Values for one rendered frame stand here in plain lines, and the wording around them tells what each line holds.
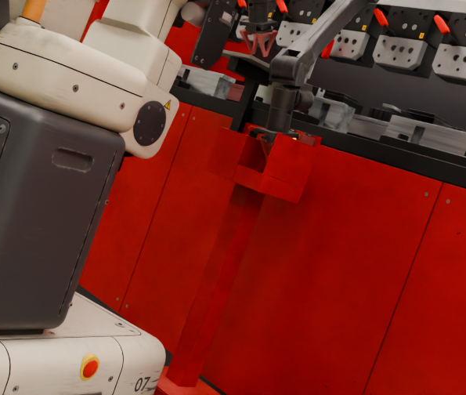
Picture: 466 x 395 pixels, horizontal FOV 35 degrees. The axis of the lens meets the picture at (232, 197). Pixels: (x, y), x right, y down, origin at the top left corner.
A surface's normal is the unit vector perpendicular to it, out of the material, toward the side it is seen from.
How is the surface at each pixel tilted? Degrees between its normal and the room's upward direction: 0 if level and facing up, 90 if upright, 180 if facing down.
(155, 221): 90
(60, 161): 90
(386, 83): 90
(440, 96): 90
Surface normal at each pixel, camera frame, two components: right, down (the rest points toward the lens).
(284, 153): 0.66, 0.28
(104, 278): -0.69, -0.22
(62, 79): 0.78, 0.32
